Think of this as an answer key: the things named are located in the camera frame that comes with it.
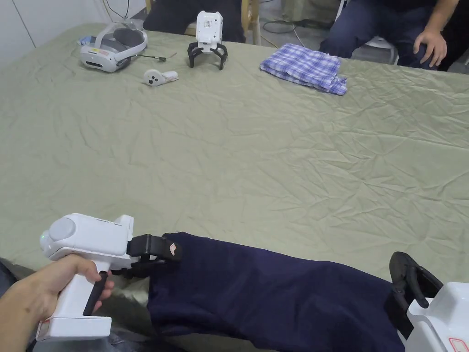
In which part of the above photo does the spare hand-held gripper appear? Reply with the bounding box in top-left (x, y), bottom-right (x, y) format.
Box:
top-left (186, 10), bottom-right (229, 71)

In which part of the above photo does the blue plaid cloth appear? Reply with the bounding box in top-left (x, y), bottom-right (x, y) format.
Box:
top-left (260, 43), bottom-right (348, 96)

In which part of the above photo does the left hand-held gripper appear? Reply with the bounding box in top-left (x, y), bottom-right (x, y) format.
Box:
top-left (36, 213), bottom-right (183, 342)

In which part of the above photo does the thin black cable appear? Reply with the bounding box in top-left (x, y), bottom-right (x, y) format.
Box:
top-left (135, 52), bottom-right (178, 63)

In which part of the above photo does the white headset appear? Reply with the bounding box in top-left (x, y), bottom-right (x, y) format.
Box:
top-left (80, 20), bottom-right (149, 73)

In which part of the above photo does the bed with pale green sheet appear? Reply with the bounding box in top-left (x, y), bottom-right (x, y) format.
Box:
top-left (0, 22), bottom-right (469, 352)

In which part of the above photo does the wooden chair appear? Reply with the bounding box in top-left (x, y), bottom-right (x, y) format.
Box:
top-left (145, 0), bottom-right (262, 46)

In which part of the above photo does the dark blue garment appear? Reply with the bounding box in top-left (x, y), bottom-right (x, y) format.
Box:
top-left (146, 231), bottom-right (408, 352)

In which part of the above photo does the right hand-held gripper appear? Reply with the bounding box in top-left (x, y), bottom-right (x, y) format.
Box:
top-left (384, 251), bottom-right (469, 352)

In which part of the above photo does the person's left hand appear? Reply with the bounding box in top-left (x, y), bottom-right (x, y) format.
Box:
top-left (20, 254), bottom-right (115, 332)

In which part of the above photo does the white hand controller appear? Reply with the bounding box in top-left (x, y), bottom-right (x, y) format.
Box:
top-left (143, 69), bottom-right (180, 87)

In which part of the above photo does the white chair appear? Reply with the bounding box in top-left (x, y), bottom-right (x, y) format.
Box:
top-left (364, 35), bottom-right (399, 66)

